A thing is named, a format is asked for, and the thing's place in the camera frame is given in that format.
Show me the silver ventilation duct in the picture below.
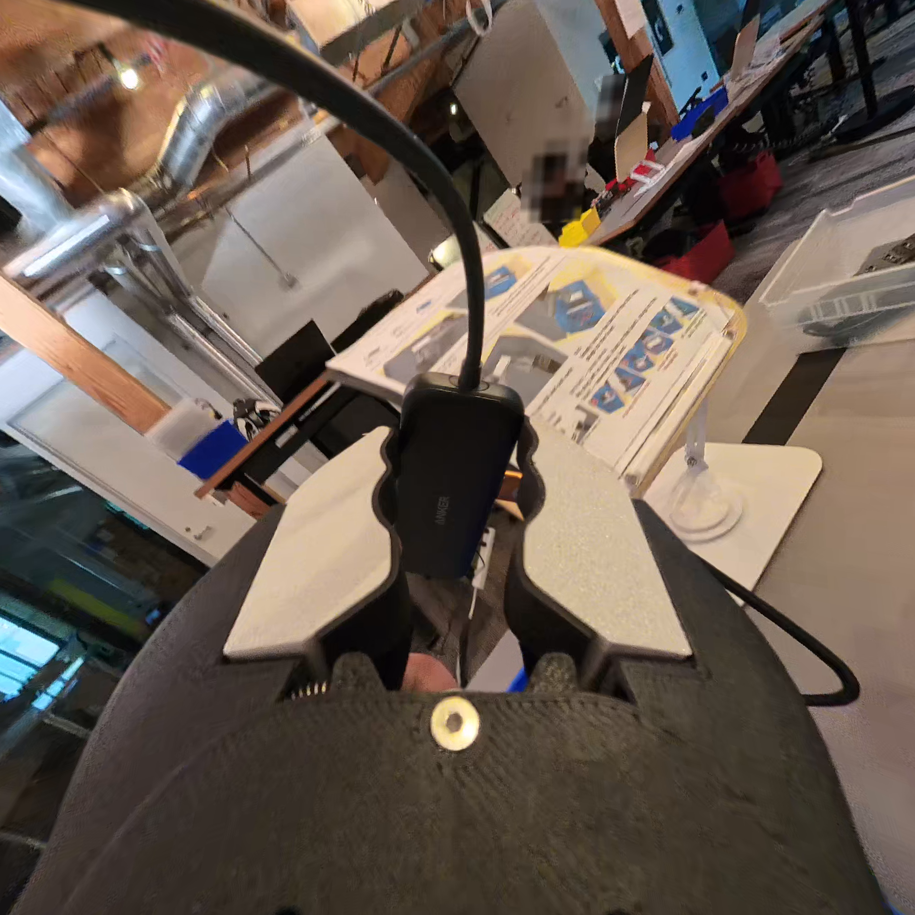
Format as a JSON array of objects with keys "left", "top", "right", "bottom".
[{"left": 0, "top": 72, "right": 323, "bottom": 308}]

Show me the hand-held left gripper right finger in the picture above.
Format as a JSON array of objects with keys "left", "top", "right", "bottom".
[{"left": 494, "top": 422, "right": 696, "bottom": 670}]

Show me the small blue bin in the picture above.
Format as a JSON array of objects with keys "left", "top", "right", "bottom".
[{"left": 179, "top": 419, "right": 251, "bottom": 480}]

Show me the clear plastic storage bin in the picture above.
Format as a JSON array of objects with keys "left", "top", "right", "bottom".
[{"left": 744, "top": 175, "right": 915, "bottom": 354}]

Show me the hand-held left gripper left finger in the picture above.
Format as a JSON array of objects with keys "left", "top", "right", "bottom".
[{"left": 225, "top": 427, "right": 416, "bottom": 666}]

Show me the slim dark grey hub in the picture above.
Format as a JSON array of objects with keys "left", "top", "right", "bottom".
[{"left": 389, "top": 375, "right": 524, "bottom": 580}]

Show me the slim hub black cable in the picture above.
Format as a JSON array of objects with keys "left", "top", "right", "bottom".
[{"left": 79, "top": 0, "right": 490, "bottom": 394}]

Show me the printed instruction sheet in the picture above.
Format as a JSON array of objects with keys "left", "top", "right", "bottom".
[{"left": 344, "top": 251, "right": 737, "bottom": 480}]

